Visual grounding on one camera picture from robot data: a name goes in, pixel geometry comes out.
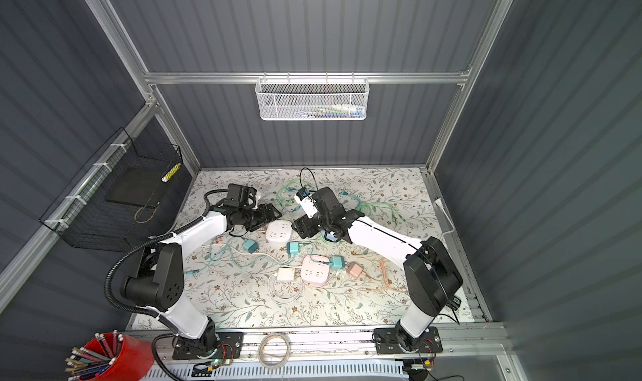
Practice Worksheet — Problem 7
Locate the white charger plug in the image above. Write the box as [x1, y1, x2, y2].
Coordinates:
[277, 267, 296, 282]

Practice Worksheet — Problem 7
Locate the pink cable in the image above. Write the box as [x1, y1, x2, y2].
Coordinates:
[375, 257, 407, 294]

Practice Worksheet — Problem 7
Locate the white wire mesh basket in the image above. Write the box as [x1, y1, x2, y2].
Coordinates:
[255, 79, 370, 121]

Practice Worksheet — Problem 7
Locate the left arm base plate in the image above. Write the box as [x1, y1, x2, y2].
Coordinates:
[172, 332, 245, 360]

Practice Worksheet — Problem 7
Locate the red pencil cup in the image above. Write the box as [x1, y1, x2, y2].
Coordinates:
[65, 331, 155, 380]

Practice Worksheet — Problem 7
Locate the pink charger plug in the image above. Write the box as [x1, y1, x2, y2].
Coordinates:
[347, 262, 365, 279]

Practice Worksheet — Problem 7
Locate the pink power strip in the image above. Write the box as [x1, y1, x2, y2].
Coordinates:
[300, 255, 330, 287]

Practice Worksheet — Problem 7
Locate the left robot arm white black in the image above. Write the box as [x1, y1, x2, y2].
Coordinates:
[104, 184, 282, 354]

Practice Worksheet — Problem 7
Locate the teal charger plug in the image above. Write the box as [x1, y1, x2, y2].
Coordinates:
[329, 256, 345, 270]
[242, 239, 259, 254]
[287, 242, 300, 256]

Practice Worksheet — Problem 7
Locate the clear tape roll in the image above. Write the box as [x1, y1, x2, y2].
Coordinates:
[257, 333, 292, 369]

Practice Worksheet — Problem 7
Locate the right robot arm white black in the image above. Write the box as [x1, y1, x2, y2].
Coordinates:
[293, 187, 463, 352]

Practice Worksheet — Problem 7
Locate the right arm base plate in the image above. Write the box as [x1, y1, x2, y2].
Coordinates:
[372, 327, 443, 354]

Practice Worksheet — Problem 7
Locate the black wire mesh basket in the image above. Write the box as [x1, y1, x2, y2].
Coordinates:
[40, 133, 192, 252]

